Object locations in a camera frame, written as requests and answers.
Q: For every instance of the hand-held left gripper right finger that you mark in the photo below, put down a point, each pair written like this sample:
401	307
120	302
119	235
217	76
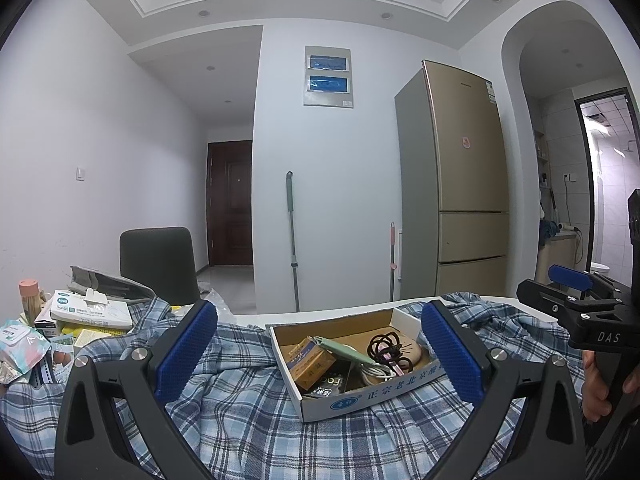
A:
450	355

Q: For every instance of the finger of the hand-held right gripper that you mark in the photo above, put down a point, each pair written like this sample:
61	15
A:
570	276
550	300

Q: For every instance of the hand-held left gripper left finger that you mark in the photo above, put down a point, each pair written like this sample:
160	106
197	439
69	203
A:
185	352

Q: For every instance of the green card wallet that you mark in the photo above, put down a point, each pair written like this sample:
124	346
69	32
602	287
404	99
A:
345	350

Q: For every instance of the shallow cardboard box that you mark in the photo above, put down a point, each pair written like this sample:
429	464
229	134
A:
340	405

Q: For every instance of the small brown packet box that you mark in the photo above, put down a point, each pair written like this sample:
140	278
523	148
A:
310	362

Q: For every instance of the black tissue pack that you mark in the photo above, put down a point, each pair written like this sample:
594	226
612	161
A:
327	385

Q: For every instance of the person's right hand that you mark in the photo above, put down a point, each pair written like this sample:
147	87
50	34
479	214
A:
594	385

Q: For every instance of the kitchen counter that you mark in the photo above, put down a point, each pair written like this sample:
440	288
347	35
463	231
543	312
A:
557	255

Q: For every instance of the white toilet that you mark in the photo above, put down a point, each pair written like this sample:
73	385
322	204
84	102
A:
599	268

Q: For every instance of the white plastic bag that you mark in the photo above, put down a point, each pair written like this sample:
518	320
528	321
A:
217	305

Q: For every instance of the blue plaid shirt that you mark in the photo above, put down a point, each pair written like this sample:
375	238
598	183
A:
250	410

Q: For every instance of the yellow flat box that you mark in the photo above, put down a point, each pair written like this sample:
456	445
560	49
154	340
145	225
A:
95	336

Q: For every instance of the black chair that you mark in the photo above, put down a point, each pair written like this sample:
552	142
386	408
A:
157	265

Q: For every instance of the white tissue pack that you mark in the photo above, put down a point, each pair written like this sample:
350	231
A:
95	312

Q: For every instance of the grey bag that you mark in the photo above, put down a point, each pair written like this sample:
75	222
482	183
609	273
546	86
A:
110	282

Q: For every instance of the gold refrigerator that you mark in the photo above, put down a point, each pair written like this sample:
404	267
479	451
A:
460	175

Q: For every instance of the dark brown door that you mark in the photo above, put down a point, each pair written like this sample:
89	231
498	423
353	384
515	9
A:
230	205

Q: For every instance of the pink toothpick holder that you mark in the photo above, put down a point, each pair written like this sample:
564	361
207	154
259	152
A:
31	300

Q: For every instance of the pastel snack packet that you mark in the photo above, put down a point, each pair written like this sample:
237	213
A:
20	347

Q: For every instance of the dark bathroom door frame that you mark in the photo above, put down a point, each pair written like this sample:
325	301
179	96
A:
582	185

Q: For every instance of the white wall switch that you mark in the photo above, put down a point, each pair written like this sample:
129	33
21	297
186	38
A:
81	173

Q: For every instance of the wall electrical panel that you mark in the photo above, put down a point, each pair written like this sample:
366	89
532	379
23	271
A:
327	76

